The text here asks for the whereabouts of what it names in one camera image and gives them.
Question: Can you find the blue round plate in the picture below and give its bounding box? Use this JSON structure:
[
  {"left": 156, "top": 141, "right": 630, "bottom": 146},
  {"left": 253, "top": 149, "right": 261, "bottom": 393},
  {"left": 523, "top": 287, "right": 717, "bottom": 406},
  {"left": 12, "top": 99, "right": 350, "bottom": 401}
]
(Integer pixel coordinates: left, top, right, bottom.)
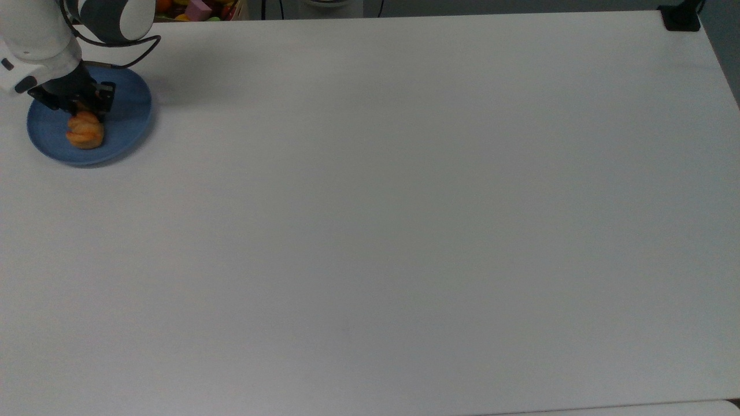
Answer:
[{"left": 26, "top": 65, "right": 153, "bottom": 169}]

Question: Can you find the box of colourful toys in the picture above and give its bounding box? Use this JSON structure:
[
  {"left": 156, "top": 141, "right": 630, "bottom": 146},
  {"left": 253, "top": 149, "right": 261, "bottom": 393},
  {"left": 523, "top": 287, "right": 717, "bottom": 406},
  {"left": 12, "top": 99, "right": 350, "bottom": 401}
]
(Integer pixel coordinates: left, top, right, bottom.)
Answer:
[{"left": 154, "top": 0, "right": 250, "bottom": 23}]

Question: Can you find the black table clamp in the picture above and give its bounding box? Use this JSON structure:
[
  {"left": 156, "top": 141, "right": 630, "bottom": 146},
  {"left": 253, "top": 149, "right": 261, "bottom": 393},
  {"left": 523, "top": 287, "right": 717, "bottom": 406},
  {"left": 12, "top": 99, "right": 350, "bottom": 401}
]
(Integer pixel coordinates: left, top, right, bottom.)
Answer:
[{"left": 658, "top": 0, "right": 707, "bottom": 33}]

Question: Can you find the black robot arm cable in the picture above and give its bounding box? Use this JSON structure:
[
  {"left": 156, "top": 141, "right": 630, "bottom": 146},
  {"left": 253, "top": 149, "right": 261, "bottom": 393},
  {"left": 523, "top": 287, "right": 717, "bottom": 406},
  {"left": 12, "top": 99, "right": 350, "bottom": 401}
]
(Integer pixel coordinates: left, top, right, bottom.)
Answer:
[{"left": 58, "top": 0, "right": 163, "bottom": 70}]

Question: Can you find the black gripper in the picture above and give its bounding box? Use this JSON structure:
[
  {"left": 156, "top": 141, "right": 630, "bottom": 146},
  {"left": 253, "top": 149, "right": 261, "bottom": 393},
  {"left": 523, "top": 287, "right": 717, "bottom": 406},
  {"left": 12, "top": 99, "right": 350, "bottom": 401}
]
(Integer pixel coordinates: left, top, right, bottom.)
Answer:
[{"left": 27, "top": 65, "right": 116, "bottom": 122}]

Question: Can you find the orange braided bread loaf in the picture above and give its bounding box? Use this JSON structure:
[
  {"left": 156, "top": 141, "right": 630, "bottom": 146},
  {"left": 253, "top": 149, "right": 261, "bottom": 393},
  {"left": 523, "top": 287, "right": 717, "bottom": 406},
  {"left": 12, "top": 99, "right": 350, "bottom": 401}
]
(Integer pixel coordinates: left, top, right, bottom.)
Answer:
[{"left": 65, "top": 109, "right": 106, "bottom": 150}]

